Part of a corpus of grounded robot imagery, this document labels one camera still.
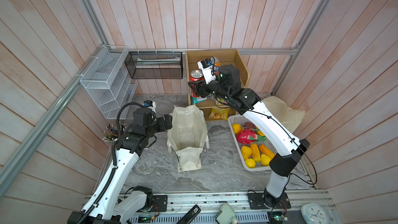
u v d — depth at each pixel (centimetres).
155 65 107
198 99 90
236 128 93
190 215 67
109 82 69
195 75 63
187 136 97
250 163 80
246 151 85
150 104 64
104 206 38
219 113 104
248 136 87
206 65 54
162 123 65
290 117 89
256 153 86
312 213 69
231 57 93
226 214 67
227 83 50
